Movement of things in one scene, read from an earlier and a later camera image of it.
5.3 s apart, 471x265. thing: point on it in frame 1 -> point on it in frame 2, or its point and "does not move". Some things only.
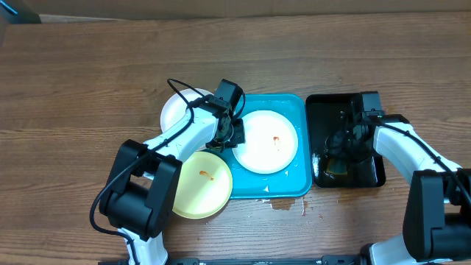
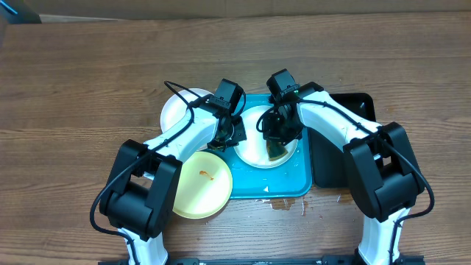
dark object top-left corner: (18, 12) does not move
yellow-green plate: (204, 185) does not move
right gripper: (343, 152) -> (277, 135)
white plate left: (174, 108) does not move
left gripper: (240, 138) does not move
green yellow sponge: (337, 166) -> (275, 149)
